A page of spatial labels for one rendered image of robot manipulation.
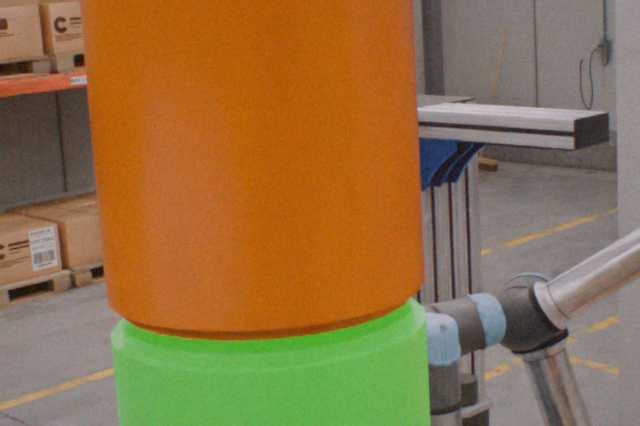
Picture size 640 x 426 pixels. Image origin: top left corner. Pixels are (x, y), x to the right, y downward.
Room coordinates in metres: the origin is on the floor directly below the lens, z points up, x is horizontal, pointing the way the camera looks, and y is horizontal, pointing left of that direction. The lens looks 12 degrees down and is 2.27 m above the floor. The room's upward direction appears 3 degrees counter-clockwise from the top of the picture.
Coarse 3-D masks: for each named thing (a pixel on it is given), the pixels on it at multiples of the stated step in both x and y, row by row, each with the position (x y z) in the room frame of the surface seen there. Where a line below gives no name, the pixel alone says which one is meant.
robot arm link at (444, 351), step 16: (432, 320) 1.45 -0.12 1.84; (448, 320) 1.44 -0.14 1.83; (432, 336) 1.41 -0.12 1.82; (448, 336) 1.42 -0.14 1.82; (432, 352) 1.41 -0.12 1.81; (448, 352) 1.42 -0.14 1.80; (432, 368) 1.41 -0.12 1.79; (448, 368) 1.42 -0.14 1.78; (432, 384) 1.41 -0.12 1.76; (448, 384) 1.42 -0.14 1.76; (432, 400) 1.41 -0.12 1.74; (448, 400) 1.42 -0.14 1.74
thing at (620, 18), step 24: (624, 0) 4.82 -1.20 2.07; (624, 24) 4.82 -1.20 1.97; (624, 48) 4.82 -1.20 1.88; (624, 72) 4.82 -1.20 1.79; (624, 96) 4.82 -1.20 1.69; (624, 120) 4.82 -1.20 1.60; (624, 144) 4.82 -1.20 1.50; (624, 168) 4.82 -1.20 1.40; (624, 192) 4.82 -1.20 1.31; (624, 216) 4.82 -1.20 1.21; (624, 288) 4.83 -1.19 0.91; (624, 312) 4.83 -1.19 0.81; (624, 336) 4.83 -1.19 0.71; (624, 360) 4.83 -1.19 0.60; (624, 384) 4.83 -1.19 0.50; (624, 408) 4.83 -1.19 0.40
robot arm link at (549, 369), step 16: (560, 336) 2.22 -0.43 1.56; (512, 352) 2.25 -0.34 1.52; (528, 352) 2.21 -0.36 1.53; (544, 352) 2.21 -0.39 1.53; (560, 352) 2.22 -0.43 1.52; (528, 368) 2.24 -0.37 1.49; (544, 368) 2.21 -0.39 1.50; (560, 368) 2.22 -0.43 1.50; (544, 384) 2.21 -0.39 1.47; (560, 384) 2.21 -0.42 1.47; (576, 384) 2.23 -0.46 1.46; (544, 400) 2.22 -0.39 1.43; (560, 400) 2.21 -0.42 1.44; (576, 400) 2.21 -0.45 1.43; (544, 416) 2.23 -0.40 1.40; (560, 416) 2.20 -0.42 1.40; (576, 416) 2.20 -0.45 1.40
